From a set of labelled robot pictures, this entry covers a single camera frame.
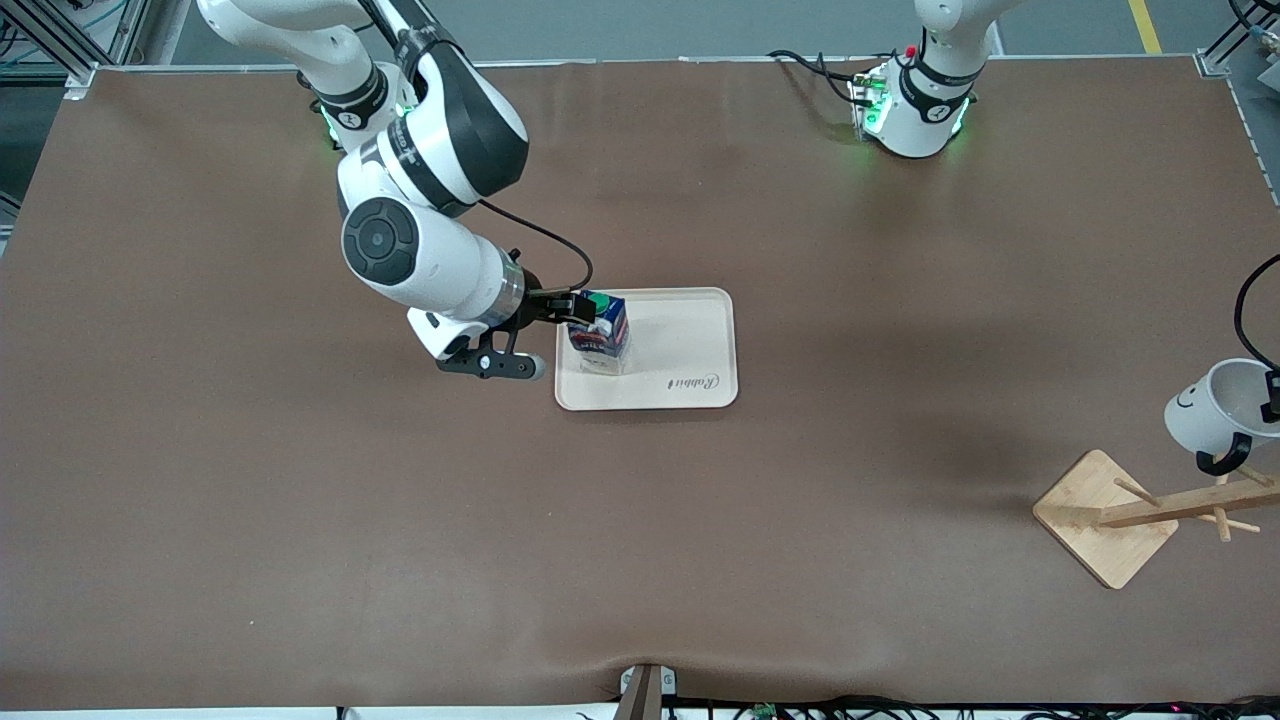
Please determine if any black right camera mount bracket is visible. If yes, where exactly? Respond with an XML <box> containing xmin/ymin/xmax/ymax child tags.
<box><xmin>437</xmin><ymin>328</ymin><xmax>546</xmax><ymax>381</ymax></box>

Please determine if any white mug with black handle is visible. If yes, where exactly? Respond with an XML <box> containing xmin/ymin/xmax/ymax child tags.
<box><xmin>1163</xmin><ymin>358</ymin><xmax>1280</xmax><ymax>477</ymax></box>

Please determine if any aluminium frame profile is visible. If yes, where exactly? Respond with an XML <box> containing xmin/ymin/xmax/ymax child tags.
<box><xmin>0</xmin><ymin>0</ymin><xmax>151</xmax><ymax>101</ymax></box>
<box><xmin>1195</xmin><ymin>0</ymin><xmax>1280</xmax><ymax>81</ymax></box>

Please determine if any cream plastic Rabbit tray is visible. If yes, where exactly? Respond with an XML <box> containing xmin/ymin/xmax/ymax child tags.
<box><xmin>555</xmin><ymin>288</ymin><xmax>740</xmax><ymax>412</ymax></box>

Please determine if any dark blue milk carton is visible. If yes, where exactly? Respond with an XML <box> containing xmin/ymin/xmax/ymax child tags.
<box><xmin>566</xmin><ymin>291</ymin><xmax>632</xmax><ymax>376</ymax></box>

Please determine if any black left arm base cable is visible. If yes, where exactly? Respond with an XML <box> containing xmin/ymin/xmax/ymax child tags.
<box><xmin>768</xmin><ymin>48</ymin><xmax>881</xmax><ymax>106</ymax></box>

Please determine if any wooden cup rack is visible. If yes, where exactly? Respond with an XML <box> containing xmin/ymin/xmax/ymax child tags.
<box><xmin>1032</xmin><ymin>448</ymin><xmax>1280</xmax><ymax>591</ymax></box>

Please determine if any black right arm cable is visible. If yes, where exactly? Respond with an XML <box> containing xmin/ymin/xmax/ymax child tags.
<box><xmin>478</xmin><ymin>198</ymin><xmax>595</xmax><ymax>293</ymax></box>

